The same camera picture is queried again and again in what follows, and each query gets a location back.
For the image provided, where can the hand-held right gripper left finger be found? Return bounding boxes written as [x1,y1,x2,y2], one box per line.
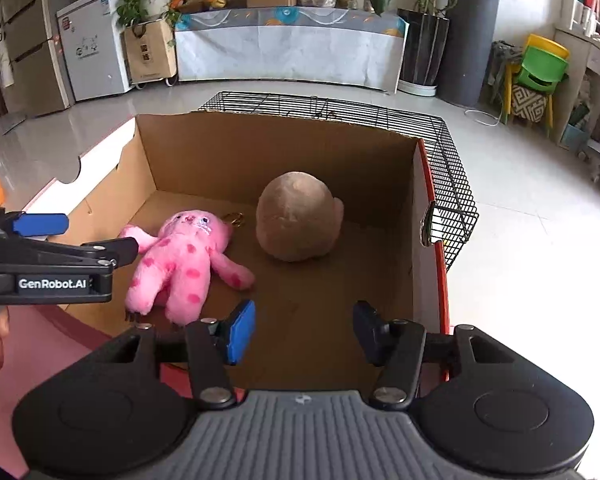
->
[84,300,257,410]

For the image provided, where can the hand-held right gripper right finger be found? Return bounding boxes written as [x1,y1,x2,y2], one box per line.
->
[353,301,518,410]

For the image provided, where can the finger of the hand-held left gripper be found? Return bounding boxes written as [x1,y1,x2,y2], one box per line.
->
[80,236,139,268]
[2,210,70,239]

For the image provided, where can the pink spotted plush toy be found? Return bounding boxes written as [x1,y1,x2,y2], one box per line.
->
[119,210,256,325]

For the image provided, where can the large cardboard box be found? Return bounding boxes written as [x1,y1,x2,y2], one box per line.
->
[22,110,453,396]

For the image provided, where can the beige round plush toy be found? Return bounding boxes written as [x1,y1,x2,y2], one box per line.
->
[256,171,345,263]

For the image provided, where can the steel refrigerator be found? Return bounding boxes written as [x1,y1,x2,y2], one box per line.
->
[0,0,76,118]

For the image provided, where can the white chest freezer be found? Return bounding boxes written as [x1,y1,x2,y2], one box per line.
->
[56,0,133,102]

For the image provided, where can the green potted plant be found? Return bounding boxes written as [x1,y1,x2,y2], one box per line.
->
[116,0,183,28]

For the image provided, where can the cloth-covered long cabinet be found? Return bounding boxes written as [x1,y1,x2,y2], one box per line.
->
[174,7,411,95]

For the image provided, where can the patterned stool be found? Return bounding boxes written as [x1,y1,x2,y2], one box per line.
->
[510,85,548,123]

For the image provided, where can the blue storage bin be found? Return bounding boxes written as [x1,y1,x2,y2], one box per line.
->
[562,122,591,153]

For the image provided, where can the tall black planter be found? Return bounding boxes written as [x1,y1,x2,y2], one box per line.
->
[397,7,451,97]

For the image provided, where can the grey cloth on chair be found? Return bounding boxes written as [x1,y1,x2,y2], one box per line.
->
[490,40,523,93]

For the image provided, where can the grey round pillar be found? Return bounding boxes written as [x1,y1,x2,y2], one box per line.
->
[437,0,503,108]

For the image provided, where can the green plastic chair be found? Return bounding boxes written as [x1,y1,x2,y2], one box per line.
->
[514,46,568,96]

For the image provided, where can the stacked green yellow chairs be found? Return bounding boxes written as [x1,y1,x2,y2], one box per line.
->
[502,34,571,128]

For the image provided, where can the black wire cage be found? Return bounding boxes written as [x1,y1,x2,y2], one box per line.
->
[198,91,480,271]

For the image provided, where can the brown box with black handle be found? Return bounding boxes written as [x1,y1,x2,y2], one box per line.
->
[124,21,179,86]

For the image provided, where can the white floor cable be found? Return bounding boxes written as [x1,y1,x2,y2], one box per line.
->
[464,107,503,127]

